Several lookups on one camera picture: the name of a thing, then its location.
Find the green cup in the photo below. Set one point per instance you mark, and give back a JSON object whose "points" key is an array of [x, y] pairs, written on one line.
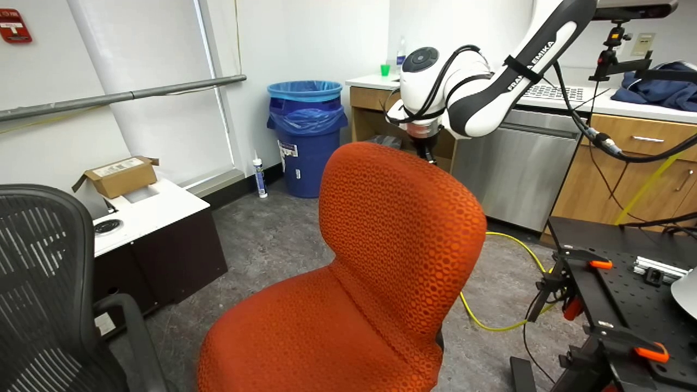
{"points": [[383, 70]]}

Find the stainless steel dishwasher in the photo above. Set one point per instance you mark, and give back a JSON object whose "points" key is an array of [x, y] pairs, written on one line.
{"points": [[508, 166]]}

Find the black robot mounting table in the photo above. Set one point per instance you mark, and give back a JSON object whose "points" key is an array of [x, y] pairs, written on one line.
{"points": [[631, 248]]}

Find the white wall outlet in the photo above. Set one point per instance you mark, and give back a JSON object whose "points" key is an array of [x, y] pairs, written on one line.
{"points": [[641, 44]]}

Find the cardboard box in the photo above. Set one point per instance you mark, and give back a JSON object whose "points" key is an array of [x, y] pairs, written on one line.
{"points": [[120, 178]]}

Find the grey wall rail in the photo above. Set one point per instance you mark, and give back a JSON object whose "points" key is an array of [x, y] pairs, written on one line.
{"points": [[110, 97]]}

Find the white bottle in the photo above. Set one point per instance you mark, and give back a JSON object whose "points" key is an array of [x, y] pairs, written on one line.
{"points": [[259, 182]]}

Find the black cabinet white top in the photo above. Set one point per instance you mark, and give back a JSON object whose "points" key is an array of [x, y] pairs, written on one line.
{"points": [[175, 254]]}

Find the blue trash bin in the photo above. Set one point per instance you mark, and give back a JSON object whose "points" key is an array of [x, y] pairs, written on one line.
{"points": [[308, 145]]}

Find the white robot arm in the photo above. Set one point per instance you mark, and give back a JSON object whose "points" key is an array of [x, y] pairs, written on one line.
{"points": [[480, 87]]}

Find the clear bottle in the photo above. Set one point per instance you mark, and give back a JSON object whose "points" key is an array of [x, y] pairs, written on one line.
{"points": [[401, 57]]}

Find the orange fabric office chair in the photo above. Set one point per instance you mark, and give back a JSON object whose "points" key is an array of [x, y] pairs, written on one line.
{"points": [[393, 240]]}

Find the blue cloth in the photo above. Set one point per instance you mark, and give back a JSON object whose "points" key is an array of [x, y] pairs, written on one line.
{"points": [[660, 90]]}

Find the white keyboard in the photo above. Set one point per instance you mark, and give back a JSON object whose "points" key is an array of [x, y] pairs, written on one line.
{"points": [[551, 92]]}

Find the camera on black stand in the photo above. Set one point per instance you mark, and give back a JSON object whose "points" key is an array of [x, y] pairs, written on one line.
{"points": [[616, 57]]}

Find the silver metal bracket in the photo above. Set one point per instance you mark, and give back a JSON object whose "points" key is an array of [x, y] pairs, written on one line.
{"points": [[656, 268]]}

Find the wooden counter cabinet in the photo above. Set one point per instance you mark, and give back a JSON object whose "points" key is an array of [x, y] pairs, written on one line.
{"points": [[639, 138]]}

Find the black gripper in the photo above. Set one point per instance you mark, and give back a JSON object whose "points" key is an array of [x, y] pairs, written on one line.
{"points": [[428, 148]]}

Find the black mesh office chair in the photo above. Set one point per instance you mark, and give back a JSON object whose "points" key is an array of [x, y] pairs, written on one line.
{"points": [[44, 275]]}

